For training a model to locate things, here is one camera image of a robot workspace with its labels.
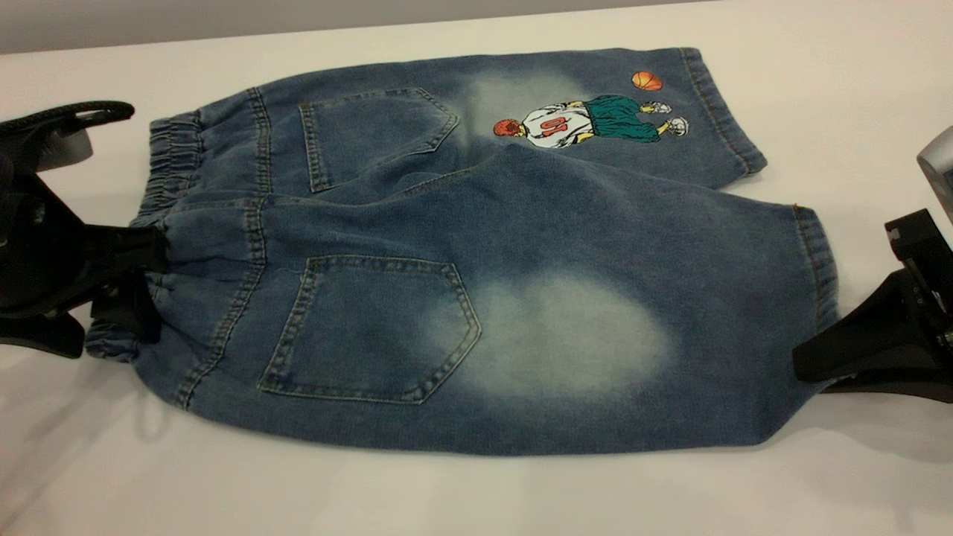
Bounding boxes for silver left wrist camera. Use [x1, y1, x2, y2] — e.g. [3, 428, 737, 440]
[26, 123, 94, 173]

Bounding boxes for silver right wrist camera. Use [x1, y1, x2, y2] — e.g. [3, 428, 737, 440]
[916, 125, 953, 224]

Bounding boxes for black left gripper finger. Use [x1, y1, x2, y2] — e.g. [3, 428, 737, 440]
[93, 225, 170, 278]
[0, 274, 162, 360]

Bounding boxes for blue denim shorts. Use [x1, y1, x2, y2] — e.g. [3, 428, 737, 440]
[84, 47, 841, 456]

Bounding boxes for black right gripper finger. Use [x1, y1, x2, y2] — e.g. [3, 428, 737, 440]
[791, 267, 937, 384]
[821, 363, 953, 405]

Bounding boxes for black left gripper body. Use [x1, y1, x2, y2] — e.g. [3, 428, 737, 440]
[0, 130, 101, 319]

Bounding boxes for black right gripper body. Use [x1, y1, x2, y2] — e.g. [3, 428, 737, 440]
[885, 208, 953, 360]

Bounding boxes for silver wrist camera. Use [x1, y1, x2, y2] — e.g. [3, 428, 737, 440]
[916, 125, 953, 224]
[26, 123, 94, 173]

